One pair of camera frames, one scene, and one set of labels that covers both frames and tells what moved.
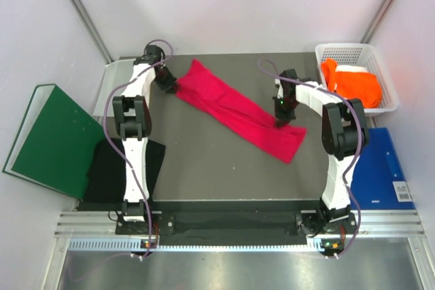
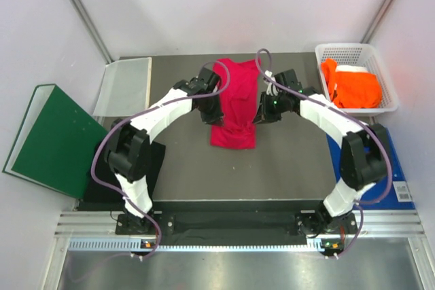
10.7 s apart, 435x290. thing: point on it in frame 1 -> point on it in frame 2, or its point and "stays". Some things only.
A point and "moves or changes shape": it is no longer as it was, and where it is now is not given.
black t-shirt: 106,178 stays
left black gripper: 168,86 -> 215,117
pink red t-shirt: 246,119 moves or changes shape
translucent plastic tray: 117,73 stays
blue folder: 378,180 stays
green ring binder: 55,144 stays
